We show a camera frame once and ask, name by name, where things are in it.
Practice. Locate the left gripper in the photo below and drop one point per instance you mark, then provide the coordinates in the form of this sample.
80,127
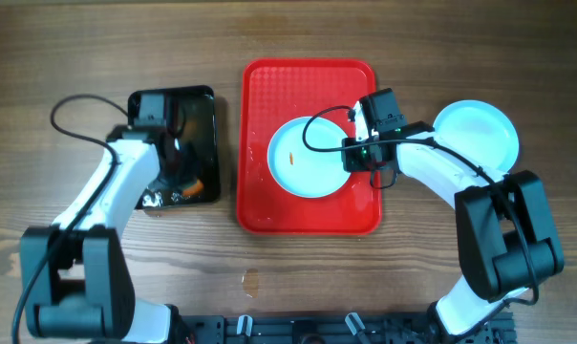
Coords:
191,165

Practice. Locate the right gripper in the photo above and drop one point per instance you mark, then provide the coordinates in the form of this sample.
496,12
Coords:
352,162

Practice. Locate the orange green scrub sponge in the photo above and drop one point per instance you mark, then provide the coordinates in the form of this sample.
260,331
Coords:
193,189

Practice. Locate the white plate top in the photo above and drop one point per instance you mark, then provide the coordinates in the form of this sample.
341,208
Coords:
300,171

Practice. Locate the white plate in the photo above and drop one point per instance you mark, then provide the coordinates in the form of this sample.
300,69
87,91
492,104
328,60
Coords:
481,132
300,171

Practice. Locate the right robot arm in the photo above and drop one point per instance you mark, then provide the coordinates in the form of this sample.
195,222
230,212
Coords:
508,243

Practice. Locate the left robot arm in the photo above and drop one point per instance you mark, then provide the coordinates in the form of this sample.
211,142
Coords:
76,283

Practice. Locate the black water tray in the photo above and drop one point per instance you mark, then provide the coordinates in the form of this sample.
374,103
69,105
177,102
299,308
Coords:
197,105

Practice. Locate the red plastic tray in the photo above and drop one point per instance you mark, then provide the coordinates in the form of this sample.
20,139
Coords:
275,91

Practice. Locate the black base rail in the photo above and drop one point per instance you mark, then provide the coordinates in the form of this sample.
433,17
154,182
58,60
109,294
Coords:
392,328

